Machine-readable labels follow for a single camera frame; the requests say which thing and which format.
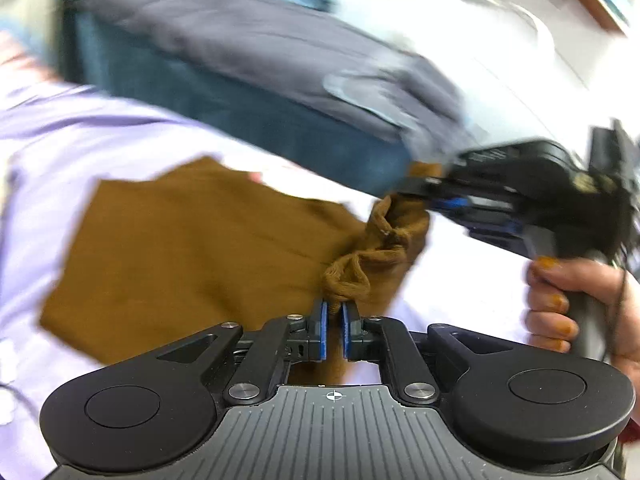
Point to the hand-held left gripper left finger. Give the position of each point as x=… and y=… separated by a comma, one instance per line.
x=322, y=330

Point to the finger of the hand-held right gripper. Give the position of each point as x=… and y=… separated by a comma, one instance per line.
x=435, y=187
x=480, y=217

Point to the brown knit garment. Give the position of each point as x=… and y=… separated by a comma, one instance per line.
x=200, y=260

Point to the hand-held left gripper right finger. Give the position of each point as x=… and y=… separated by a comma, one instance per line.
x=346, y=332

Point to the person's right hand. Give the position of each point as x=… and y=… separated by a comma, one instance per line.
x=547, y=305

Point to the pale cloth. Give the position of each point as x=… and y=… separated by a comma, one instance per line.
x=30, y=15

